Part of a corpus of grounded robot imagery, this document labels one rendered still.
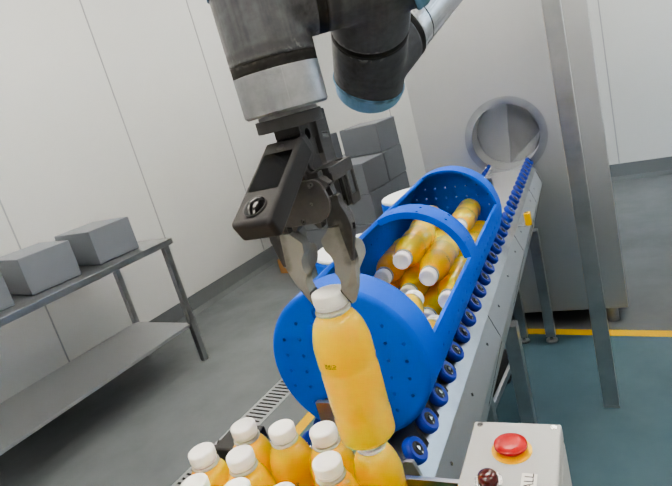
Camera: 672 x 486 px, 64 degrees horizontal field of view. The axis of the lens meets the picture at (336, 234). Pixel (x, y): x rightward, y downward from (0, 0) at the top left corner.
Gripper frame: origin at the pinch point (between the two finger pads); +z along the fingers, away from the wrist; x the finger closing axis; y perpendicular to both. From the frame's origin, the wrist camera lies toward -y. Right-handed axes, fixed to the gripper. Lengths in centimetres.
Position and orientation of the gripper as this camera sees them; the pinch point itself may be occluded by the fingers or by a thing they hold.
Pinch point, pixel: (329, 295)
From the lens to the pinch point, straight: 59.8
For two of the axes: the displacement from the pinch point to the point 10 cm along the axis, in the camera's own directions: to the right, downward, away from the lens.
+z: 2.6, 9.3, 2.5
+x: -8.8, 1.2, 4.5
